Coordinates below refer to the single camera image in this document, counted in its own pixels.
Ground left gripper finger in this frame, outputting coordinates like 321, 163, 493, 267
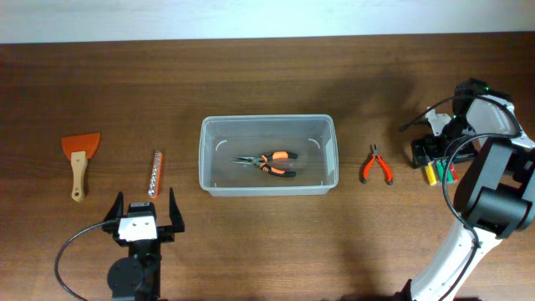
169, 187, 185, 227
104, 191, 124, 222

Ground precision screwdriver set case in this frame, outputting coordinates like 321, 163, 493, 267
424, 156, 460, 186

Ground small red-handled pliers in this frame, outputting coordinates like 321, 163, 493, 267
361, 144, 395, 186

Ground orange-black long nose pliers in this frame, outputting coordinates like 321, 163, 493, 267
233, 150, 298, 178

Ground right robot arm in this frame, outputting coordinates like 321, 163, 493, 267
394, 78, 534, 300

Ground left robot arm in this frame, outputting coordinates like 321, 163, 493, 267
102, 191, 185, 300

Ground clear plastic container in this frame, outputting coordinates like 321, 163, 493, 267
198, 115, 339, 196

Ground orange socket bit rail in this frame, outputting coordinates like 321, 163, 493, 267
147, 150, 163, 199

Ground orange scraper wooden handle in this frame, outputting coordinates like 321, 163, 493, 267
61, 133, 100, 202

